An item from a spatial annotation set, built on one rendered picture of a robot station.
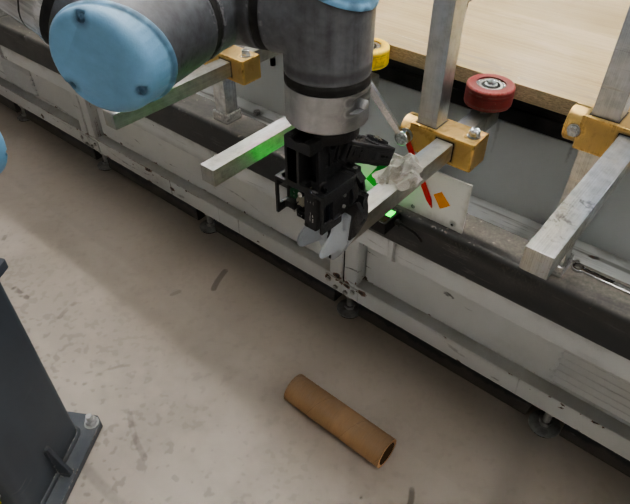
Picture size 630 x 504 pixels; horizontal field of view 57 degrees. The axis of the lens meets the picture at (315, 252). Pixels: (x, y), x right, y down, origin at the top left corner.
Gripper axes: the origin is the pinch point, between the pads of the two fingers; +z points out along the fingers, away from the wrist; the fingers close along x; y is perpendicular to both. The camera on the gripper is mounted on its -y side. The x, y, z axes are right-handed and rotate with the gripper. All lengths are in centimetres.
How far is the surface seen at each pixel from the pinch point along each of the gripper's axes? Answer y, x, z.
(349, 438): -17, -6, 77
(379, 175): -12.9, -2.1, -3.9
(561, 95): -46.2, 10.2, -7.5
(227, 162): -3.1, -23.6, -2.0
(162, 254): -34, -100, 83
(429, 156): -22.5, 0.4, -3.5
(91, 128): -50, -158, 62
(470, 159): -28.0, 4.7, -2.0
